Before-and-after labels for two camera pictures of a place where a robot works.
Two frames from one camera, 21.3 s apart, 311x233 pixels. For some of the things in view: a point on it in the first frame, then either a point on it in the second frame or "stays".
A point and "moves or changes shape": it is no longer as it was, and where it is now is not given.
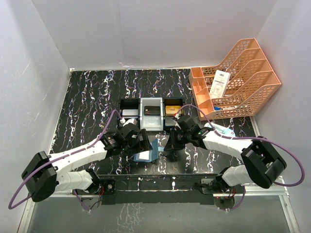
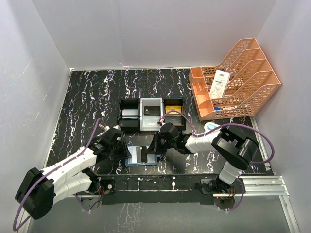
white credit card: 129,112 stays
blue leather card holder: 149,156 moves or changes shape
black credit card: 151,110 stays
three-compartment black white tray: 151,113 stays
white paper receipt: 220,84 stays
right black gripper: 172,140 -> 155,143
